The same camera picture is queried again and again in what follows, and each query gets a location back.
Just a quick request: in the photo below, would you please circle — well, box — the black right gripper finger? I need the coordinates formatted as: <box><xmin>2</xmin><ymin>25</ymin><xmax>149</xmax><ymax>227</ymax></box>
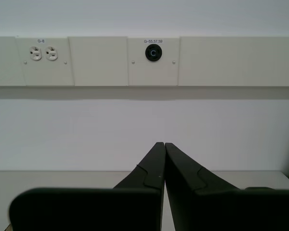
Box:
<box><xmin>165</xmin><ymin>142</ymin><xmax>289</xmax><ymax>231</ymax></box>
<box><xmin>9</xmin><ymin>141</ymin><xmax>165</xmax><ymax>231</ymax></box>

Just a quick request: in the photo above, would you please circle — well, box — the beige duplex outlet cover plate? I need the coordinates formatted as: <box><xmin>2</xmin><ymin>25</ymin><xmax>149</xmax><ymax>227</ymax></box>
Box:
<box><xmin>15</xmin><ymin>36</ymin><xmax>75</xmax><ymax>87</ymax></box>

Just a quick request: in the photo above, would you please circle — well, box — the beige round socket cover plate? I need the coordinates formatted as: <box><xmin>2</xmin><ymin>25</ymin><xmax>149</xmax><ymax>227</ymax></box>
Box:
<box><xmin>127</xmin><ymin>36</ymin><xmax>181</xmax><ymax>87</ymax></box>

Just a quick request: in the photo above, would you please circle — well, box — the white power receptacle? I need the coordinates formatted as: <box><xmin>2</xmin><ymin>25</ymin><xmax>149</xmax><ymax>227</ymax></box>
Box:
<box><xmin>29</xmin><ymin>46</ymin><xmax>43</xmax><ymax>61</ymax></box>
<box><xmin>45</xmin><ymin>46</ymin><xmax>59</xmax><ymax>61</ymax></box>

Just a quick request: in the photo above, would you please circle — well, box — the black round twist-lock socket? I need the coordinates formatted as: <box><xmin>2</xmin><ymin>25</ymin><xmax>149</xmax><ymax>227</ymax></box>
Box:
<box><xmin>144</xmin><ymin>44</ymin><xmax>163</xmax><ymax>63</ymax></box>

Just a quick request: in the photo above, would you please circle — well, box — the beige wall raceway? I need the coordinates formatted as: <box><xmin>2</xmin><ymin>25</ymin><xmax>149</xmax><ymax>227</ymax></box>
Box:
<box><xmin>0</xmin><ymin>36</ymin><xmax>289</xmax><ymax>87</ymax></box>

